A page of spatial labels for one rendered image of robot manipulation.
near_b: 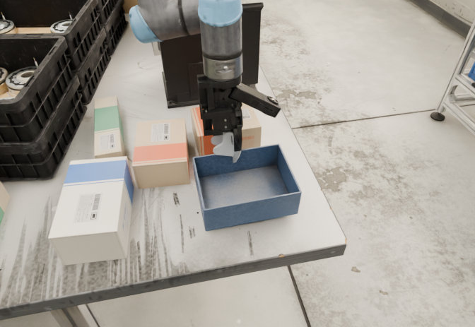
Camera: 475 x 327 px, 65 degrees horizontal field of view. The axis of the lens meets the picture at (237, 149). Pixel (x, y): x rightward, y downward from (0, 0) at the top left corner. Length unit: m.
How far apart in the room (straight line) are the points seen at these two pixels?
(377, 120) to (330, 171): 0.56
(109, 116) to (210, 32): 0.45
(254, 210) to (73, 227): 0.34
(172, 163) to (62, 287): 0.32
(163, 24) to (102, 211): 0.38
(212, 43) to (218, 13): 0.05
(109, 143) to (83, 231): 0.28
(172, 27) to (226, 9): 0.16
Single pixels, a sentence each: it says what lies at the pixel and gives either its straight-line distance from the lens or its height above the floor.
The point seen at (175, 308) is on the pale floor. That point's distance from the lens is 1.50.
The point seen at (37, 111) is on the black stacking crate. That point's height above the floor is 0.86.
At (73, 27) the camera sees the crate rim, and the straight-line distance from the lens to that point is 1.13.
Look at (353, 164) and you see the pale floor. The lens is 2.02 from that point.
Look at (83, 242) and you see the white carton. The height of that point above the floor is 0.77.
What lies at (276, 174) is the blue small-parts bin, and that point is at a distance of 0.88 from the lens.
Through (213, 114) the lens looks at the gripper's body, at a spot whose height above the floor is 0.91.
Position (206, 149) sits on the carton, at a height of 0.73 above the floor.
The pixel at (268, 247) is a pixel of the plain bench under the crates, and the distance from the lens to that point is 0.78.
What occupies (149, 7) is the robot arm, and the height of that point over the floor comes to 1.07.
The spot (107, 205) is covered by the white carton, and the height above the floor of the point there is 0.79.
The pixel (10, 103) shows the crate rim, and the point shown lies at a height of 0.93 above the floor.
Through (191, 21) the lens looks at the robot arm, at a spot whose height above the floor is 1.05.
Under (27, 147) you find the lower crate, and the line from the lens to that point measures 0.92.
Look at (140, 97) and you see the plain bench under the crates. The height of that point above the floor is 0.70.
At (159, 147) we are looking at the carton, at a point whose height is 0.77.
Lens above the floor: 1.35
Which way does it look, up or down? 42 degrees down
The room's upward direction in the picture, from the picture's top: straight up
